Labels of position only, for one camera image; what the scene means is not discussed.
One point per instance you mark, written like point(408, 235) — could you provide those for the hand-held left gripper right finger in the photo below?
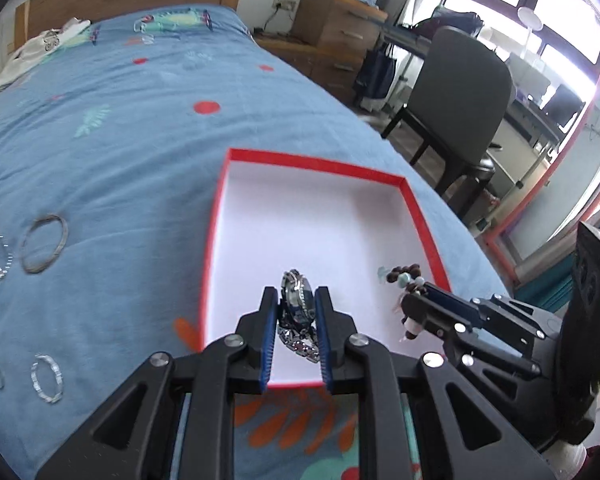
point(325, 345)

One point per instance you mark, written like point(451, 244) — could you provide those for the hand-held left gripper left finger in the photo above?
point(269, 340)

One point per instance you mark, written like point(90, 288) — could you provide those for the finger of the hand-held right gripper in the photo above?
point(430, 317)
point(460, 302)

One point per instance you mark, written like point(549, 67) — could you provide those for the silver wrist watch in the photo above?
point(297, 300)

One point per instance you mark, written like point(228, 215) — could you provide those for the red box with white inside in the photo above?
point(320, 220)

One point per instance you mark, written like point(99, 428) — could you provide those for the thin metal bangle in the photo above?
point(64, 234)

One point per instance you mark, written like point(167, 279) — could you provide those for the teal curtain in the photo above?
point(545, 295)

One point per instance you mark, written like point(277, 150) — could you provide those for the orange framed mirror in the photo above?
point(555, 165)

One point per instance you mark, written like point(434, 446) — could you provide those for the grey desk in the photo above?
point(530, 115)

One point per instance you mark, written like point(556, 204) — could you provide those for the grey chair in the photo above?
point(460, 90)

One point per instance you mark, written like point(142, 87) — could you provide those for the black monitor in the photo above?
point(562, 105)

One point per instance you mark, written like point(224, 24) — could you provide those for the dark blue bag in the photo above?
point(377, 75)

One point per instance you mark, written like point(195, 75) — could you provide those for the blue printed blanket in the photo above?
point(130, 135)

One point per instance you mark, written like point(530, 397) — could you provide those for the low wooden nightstand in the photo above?
point(320, 65)

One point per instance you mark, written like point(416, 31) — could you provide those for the black backpack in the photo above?
point(450, 22)

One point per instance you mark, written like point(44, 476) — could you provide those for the white desk fan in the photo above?
point(530, 16)

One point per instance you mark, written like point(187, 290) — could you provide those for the wooden drawer cabinet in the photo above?
point(340, 20)

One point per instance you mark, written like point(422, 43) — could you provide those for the white garment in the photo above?
point(25, 55)

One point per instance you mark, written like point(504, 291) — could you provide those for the wall socket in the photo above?
point(285, 5)

